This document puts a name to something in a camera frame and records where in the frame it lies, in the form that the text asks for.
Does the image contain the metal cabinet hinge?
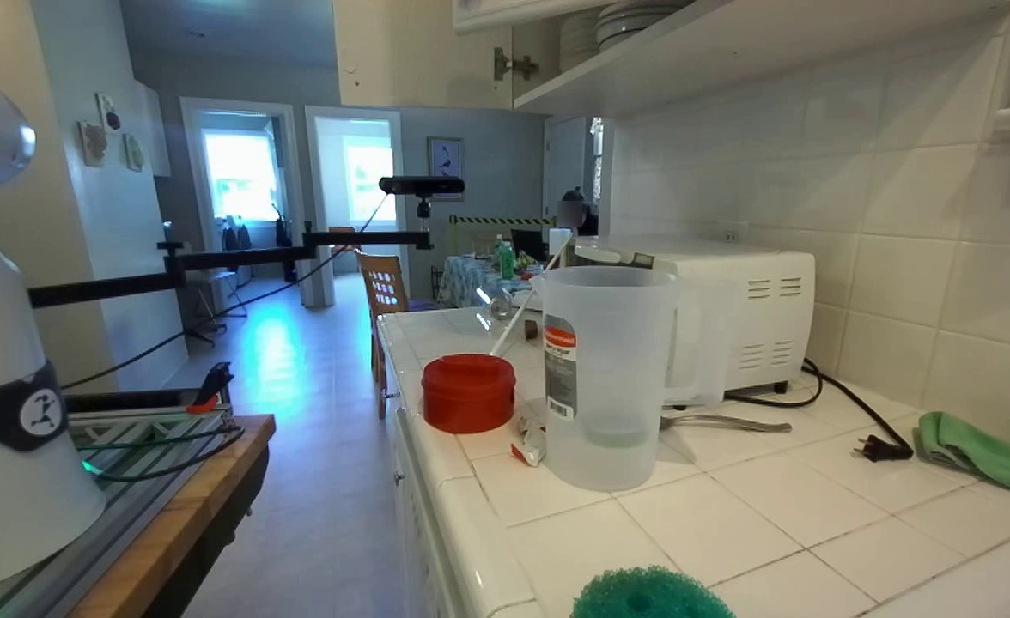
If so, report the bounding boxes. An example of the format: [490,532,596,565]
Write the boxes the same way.
[489,44,539,86]

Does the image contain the white straw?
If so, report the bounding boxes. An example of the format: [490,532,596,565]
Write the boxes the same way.
[484,237,570,360]

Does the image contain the white base cabinet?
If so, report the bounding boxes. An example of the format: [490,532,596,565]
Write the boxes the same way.
[376,374,463,618]

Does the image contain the wooden chair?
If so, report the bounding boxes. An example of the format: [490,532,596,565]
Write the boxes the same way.
[352,250,412,421]

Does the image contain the green bottle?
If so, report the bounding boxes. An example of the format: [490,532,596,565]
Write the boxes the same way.
[490,234,519,284]

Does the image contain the black clamp with red tip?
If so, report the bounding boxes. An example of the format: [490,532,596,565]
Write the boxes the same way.
[182,360,236,417]

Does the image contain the black stereo camera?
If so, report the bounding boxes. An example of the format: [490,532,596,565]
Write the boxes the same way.
[374,170,470,221]

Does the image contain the table with patterned cloth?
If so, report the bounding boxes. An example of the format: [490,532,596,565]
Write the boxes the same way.
[434,250,531,310]

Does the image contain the black power cord with plug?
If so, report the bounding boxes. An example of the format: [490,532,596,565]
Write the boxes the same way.
[722,358,917,464]

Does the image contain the thin black camera cable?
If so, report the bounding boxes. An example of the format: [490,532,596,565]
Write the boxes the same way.
[61,193,395,392]

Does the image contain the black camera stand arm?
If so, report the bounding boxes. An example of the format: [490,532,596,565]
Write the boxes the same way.
[28,223,434,311]

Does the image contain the white microwave oven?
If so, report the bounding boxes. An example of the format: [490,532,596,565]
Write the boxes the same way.
[572,237,822,409]

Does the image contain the green microfibre cloth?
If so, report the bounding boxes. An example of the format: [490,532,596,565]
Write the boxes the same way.
[910,409,1010,500]

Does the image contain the stack of grey plates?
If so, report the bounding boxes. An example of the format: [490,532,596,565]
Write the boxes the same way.
[590,0,698,51]

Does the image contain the green patterned mat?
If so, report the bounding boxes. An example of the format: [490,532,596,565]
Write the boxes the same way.
[66,405,239,483]

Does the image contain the white wall cabinet with shelf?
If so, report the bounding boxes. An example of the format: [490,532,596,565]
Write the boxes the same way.
[509,0,1010,121]

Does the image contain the red plastic bowl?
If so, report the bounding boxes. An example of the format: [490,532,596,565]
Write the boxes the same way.
[418,351,519,436]

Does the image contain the framed wall picture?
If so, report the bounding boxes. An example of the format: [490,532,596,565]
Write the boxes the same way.
[423,132,468,182]

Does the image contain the translucent white plastic pitcher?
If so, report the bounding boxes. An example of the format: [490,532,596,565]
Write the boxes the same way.
[531,264,726,494]

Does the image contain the cream cabinet door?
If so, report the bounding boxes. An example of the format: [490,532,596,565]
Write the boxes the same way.
[328,0,516,113]

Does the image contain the wooden table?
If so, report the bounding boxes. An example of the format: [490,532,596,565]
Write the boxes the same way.
[0,411,277,618]

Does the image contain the green smiley face sponge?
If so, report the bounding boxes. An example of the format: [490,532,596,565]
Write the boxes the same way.
[568,563,737,618]

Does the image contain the person with dark hair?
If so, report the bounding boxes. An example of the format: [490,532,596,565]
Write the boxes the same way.
[555,184,601,241]

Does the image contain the metal kitchen utensil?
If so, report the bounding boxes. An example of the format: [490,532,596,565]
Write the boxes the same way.
[655,409,793,436]

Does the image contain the small labelled bottle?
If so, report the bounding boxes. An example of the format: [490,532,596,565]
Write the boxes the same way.
[509,411,550,468]

